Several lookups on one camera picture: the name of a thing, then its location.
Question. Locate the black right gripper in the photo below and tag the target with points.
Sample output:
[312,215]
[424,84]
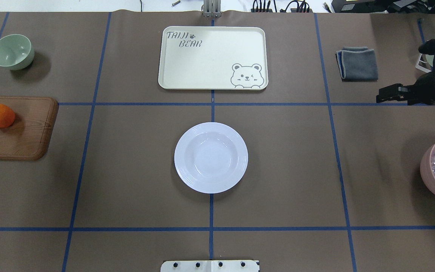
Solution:
[428,84]

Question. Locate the white plate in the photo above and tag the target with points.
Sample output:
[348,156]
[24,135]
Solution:
[211,157]

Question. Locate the orange fruit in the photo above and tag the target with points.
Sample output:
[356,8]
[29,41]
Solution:
[7,116]

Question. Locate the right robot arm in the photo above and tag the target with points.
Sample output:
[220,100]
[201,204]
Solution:
[421,92]

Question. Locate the cream bear tray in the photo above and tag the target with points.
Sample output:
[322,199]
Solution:
[219,58]

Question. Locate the grey folded cloth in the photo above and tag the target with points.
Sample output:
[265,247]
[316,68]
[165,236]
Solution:
[357,64]

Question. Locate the wooden cutting board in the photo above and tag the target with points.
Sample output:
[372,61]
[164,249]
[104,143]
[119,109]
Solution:
[29,136]

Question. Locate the mint green bowl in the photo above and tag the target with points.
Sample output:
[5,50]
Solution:
[16,52]

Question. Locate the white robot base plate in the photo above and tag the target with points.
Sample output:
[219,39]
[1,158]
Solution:
[211,266]

